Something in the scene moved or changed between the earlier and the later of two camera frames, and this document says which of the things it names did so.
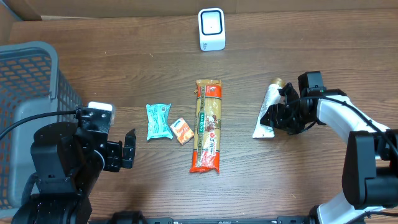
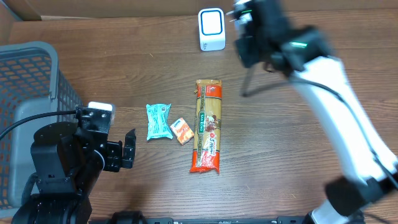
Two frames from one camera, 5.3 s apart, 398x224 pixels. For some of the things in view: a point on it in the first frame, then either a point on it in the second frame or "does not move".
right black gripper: (277, 116) -> (249, 48)
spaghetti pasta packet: (207, 126) does not move
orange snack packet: (182, 131) does not move
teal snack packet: (158, 124) does not move
